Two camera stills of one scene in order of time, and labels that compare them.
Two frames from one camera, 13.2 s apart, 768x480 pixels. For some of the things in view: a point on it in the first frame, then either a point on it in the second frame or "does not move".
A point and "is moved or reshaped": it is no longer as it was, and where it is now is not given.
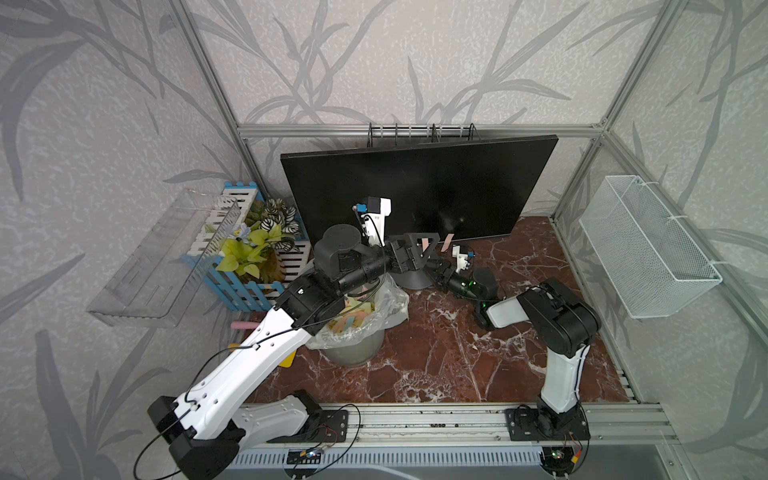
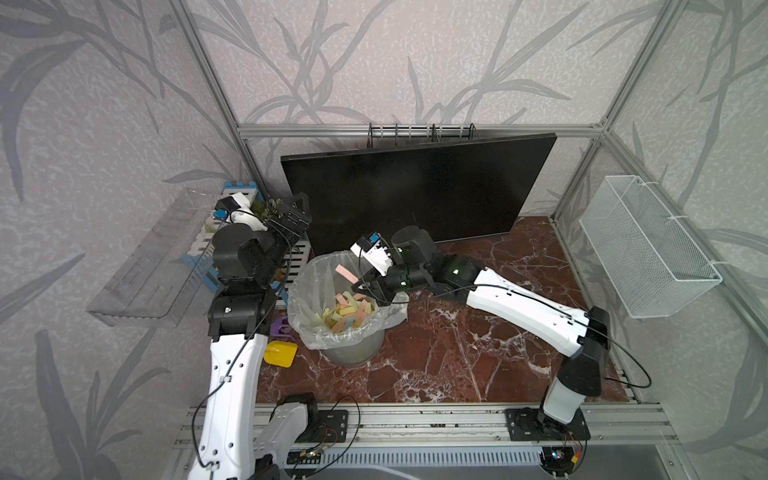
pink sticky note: (447, 242) is moved or reshaped
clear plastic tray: (154, 285) does not move
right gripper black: (441, 279) → (375, 288)
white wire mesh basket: (654, 265) does not move
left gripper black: (408, 260) → (302, 222)
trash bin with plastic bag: (358, 337) does not move
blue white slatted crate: (224, 221) does not move
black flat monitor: (455, 190) does not move
